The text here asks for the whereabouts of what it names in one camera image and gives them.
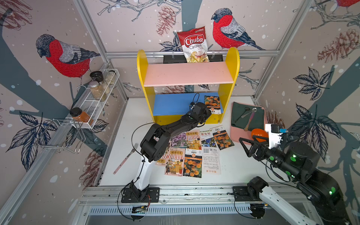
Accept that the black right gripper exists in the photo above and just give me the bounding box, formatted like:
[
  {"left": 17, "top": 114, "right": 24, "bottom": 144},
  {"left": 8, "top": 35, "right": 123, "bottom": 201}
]
[{"left": 239, "top": 133, "right": 301, "bottom": 180}]

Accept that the blue flower seed bag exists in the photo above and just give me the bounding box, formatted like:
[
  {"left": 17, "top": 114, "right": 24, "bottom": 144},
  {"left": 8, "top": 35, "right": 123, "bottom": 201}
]
[{"left": 200, "top": 130, "right": 217, "bottom": 148}]

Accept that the orange marigold seed bag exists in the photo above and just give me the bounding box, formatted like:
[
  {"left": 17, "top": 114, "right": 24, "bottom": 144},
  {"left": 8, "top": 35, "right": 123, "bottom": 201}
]
[{"left": 211, "top": 126, "right": 234, "bottom": 150}]

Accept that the striped shop seed bag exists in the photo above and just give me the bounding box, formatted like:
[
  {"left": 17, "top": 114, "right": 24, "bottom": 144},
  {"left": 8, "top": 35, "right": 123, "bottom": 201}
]
[{"left": 186, "top": 130, "right": 202, "bottom": 150}]

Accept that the purple flower seed bag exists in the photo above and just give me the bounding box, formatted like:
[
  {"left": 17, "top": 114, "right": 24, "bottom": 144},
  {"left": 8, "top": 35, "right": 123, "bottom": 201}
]
[{"left": 170, "top": 132, "right": 188, "bottom": 148}]

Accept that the white text seed bag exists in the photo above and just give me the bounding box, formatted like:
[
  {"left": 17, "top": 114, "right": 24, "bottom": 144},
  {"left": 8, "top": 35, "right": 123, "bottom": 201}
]
[{"left": 202, "top": 147, "right": 221, "bottom": 175}]

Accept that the dark marigold seed bag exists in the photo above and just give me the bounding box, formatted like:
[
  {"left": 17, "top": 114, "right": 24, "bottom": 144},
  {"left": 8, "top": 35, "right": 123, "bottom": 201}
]
[{"left": 183, "top": 149, "right": 203, "bottom": 178}]

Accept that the pink shop seed bag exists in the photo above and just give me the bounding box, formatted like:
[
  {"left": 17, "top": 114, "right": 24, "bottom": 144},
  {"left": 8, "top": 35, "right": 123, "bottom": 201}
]
[
  {"left": 156, "top": 147, "right": 169, "bottom": 167},
  {"left": 165, "top": 148, "right": 185, "bottom": 177}
]

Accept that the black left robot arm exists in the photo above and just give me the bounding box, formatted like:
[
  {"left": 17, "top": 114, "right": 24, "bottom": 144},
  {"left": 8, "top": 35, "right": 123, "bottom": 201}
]
[{"left": 129, "top": 102, "right": 212, "bottom": 200}]

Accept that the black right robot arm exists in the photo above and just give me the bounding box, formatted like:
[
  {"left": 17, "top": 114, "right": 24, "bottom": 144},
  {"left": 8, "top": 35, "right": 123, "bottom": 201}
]
[{"left": 239, "top": 138, "right": 350, "bottom": 225}]

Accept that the yellow shelf unit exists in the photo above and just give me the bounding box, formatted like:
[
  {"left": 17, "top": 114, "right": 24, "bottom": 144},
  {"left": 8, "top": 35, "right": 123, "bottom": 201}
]
[{"left": 137, "top": 47, "right": 240, "bottom": 125}]

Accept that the red Chuba chips bag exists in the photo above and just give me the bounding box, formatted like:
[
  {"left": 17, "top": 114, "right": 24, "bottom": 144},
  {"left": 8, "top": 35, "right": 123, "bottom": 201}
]
[{"left": 177, "top": 26, "right": 209, "bottom": 63}]

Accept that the orange bowl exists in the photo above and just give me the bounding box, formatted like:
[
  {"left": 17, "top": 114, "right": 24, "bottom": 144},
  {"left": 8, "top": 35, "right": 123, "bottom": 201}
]
[{"left": 251, "top": 128, "right": 269, "bottom": 137}]

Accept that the pink tray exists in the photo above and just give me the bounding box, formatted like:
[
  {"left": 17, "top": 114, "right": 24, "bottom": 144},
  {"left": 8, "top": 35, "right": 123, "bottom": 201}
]
[{"left": 230, "top": 103, "right": 268, "bottom": 142}]

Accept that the dark green cloth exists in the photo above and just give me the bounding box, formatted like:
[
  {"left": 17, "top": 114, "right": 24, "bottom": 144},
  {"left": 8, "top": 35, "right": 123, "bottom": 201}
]
[{"left": 231, "top": 102, "right": 266, "bottom": 131}]

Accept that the dark metal spoon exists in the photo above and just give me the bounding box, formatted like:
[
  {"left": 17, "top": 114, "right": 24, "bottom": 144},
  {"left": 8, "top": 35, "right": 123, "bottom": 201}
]
[{"left": 234, "top": 107, "right": 250, "bottom": 123}]

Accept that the silver fork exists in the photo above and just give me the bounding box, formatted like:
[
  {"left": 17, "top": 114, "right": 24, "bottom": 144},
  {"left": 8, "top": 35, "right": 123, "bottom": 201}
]
[{"left": 113, "top": 143, "right": 138, "bottom": 174}]

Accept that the pale spice jar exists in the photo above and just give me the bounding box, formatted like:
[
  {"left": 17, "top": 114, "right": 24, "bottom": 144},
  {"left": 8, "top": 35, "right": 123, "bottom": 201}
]
[{"left": 105, "top": 70, "right": 116, "bottom": 85}]

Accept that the silver lid spice jar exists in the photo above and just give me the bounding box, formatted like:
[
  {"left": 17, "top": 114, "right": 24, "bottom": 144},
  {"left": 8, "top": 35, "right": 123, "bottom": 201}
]
[{"left": 89, "top": 81, "right": 107, "bottom": 102}]

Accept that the black lid spice jar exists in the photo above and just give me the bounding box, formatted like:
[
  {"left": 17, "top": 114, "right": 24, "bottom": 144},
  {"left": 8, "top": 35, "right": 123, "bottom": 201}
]
[{"left": 90, "top": 71, "right": 104, "bottom": 84}]

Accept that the orange spice jar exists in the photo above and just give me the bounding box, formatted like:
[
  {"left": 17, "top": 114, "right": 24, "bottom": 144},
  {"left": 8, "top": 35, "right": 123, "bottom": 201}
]
[{"left": 69, "top": 107, "right": 91, "bottom": 123}]

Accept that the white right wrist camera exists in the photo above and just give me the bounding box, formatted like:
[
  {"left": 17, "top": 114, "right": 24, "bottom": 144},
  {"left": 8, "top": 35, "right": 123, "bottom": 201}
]
[{"left": 265, "top": 124, "right": 288, "bottom": 149}]

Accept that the pink handled spoon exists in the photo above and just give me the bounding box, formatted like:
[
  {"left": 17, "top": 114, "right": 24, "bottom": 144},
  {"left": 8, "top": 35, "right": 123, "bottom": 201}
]
[{"left": 244, "top": 108, "right": 257, "bottom": 131}]

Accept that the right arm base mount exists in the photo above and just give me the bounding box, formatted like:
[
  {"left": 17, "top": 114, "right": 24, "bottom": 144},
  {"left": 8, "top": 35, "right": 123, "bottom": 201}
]
[{"left": 232, "top": 176, "right": 269, "bottom": 202}]

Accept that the black wall holder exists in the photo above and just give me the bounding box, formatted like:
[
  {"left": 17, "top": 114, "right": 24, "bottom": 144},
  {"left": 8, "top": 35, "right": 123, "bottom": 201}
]
[{"left": 163, "top": 54, "right": 224, "bottom": 64}]

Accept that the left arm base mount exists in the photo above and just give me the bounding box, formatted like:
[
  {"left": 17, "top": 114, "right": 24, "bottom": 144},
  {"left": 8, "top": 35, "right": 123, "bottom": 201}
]
[{"left": 120, "top": 182, "right": 160, "bottom": 203}]

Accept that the white wire spice rack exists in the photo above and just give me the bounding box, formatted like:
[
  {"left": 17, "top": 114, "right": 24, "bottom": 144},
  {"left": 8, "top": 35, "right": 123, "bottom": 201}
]
[{"left": 77, "top": 68, "right": 119, "bottom": 133}]

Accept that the metal wire hook rack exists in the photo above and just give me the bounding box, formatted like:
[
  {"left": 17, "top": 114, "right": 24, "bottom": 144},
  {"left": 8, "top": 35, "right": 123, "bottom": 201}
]
[{"left": 32, "top": 118, "right": 86, "bottom": 154}]

